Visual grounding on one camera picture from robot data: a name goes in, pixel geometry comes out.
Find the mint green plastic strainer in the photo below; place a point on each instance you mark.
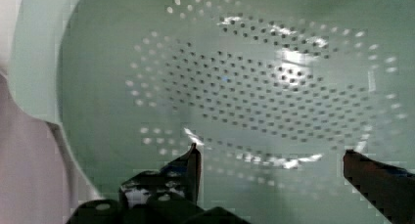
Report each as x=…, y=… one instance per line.
x=273, y=93

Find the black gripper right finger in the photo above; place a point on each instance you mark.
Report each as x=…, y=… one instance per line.
x=390, y=189

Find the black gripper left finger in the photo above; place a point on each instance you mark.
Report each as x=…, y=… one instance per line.
x=181, y=176

